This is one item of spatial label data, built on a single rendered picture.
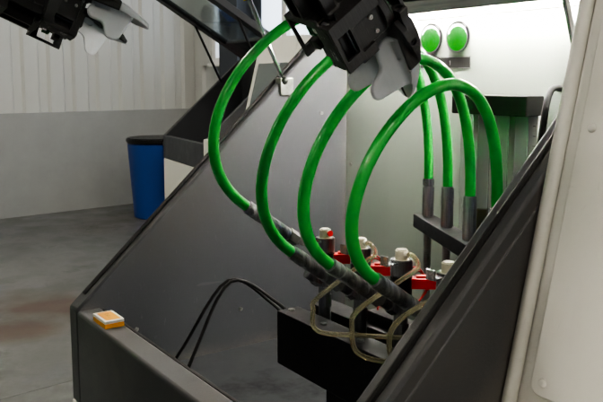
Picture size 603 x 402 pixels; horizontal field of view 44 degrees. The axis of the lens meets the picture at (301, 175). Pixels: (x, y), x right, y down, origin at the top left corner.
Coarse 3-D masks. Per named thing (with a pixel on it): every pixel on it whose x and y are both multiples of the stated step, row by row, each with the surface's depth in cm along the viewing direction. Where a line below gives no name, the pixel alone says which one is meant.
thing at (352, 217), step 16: (448, 80) 84; (464, 80) 85; (416, 96) 81; (432, 96) 82; (480, 96) 86; (400, 112) 80; (480, 112) 88; (384, 128) 79; (496, 128) 89; (384, 144) 79; (496, 144) 89; (368, 160) 78; (496, 160) 89; (368, 176) 78; (496, 176) 90; (352, 192) 78; (496, 192) 90; (352, 208) 78; (352, 224) 78; (352, 240) 78; (352, 256) 79; (368, 272) 80; (384, 288) 81; (400, 288) 83; (400, 304) 83; (416, 304) 84
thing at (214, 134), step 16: (272, 32) 98; (256, 48) 97; (240, 64) 96; (224, 96) 95; (208, 144) 95; (432, 144) 116; (432, 160) 116; (224, 176) 96; (432, 176) 117; (224, 192) 97; (240, 208) 99
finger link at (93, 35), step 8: (88, 16) 115; (88, 24) 117; (96, 24) 117; (80, 32) 116; (88, 32) 117; (96, 32) 118; (88, 40) 117; (96, 40) 118; (104, 40) 119; (120, 40) 120; (88, 48) 117; (96, 48) 118
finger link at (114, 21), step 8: (88, 8) 110; (96, 8) 111; (104, 8) 111; (112, 8) 111; (120, 8) 111; (128, 8) 112; (96, 16) 110; (104, 16) 111; (112, 16) 111; (120, 16) 112; (128, 16) 112; (136, 16) 113; (104, 24) 111; (112, 24) 111; (120, 24) 112; (136, 24) 114; (144, 24) 114; (104, 32) 110; (112, 32) 111; (120, 32) 111
